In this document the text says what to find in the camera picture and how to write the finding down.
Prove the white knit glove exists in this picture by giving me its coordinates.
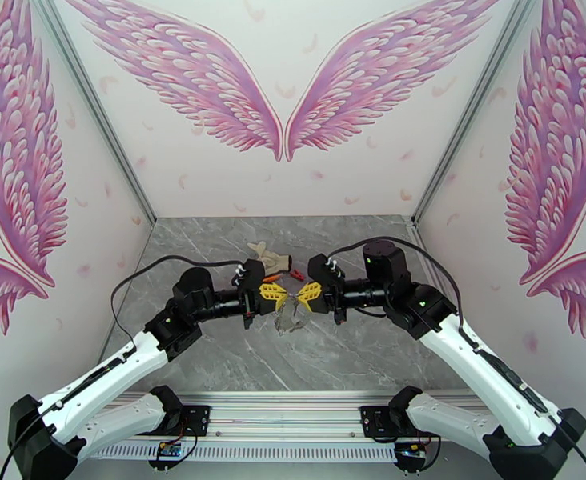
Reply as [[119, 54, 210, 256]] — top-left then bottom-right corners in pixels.
[[247, 241, 294, 272]]

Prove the white slotted cable duct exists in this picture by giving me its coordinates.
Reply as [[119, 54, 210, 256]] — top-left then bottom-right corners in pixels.
[[80, 441, 404, 464]]

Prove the aluminium corner post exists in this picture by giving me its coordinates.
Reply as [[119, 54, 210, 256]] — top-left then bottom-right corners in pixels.
[[25, 0, 158, 226], [411, 0, 544, 226]]

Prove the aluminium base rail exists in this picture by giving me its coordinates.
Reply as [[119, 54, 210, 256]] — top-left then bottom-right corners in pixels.
[[122, 391, 474, 438]]

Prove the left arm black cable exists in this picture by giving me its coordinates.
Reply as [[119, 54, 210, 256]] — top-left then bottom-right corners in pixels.
[[0, 254, 242, 480]]

